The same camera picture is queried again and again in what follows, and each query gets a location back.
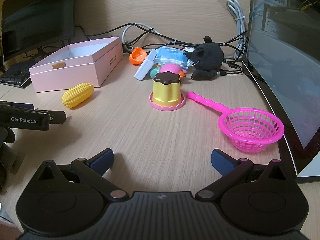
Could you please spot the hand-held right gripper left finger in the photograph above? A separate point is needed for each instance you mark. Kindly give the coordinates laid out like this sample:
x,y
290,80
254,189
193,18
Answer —
x,y
102,161

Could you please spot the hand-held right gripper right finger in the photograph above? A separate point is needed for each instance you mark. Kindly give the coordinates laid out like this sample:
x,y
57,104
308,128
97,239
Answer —
x,y
222,162

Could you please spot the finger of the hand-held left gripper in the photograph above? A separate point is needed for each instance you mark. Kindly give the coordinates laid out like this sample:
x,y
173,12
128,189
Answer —
x,y
58,117

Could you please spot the yellow corn toy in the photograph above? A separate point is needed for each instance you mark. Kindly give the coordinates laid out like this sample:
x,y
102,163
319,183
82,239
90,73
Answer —
x,y
77,95

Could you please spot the pink cardboard box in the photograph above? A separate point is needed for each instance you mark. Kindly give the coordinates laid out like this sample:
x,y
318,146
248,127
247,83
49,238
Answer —
x,y
82,75

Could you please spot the pink toy strainer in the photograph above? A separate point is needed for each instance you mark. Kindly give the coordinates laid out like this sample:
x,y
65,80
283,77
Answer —
x,y
207,102

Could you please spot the dark brown toy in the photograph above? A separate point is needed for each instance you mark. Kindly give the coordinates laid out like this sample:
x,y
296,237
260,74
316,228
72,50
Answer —
x,y
166,92

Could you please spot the small white rectangular box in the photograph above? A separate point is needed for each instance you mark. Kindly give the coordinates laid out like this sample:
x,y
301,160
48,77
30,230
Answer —
x,y
145,67

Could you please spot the orange plastic shell toy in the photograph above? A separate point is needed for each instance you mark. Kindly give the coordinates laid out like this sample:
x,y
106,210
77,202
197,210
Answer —
x,y
137,56

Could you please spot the black plush toy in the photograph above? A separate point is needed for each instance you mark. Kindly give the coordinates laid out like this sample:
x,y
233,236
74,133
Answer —
x,y
207,57

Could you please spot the wooden desktop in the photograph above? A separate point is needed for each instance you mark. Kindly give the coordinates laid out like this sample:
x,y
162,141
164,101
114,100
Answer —
x,y
125,130

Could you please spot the black keyboard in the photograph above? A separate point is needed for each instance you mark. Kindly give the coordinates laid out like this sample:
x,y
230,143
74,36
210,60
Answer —
x,y
15,75

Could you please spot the black computer monitor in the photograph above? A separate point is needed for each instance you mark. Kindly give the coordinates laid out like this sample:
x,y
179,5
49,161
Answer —
x,y
37,17

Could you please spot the teal small toy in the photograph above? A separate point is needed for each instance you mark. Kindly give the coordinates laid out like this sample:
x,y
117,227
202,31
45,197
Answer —
x,y
153,73

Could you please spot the black computer case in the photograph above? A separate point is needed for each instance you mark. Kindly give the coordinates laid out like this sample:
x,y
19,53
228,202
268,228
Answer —
x,y
287,80

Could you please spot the pink round toy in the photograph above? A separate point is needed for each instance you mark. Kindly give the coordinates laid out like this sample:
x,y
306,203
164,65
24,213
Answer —
x,y
171,68

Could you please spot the blue tissue packet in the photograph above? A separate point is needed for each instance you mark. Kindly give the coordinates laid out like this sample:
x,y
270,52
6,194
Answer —
x,y
170,56

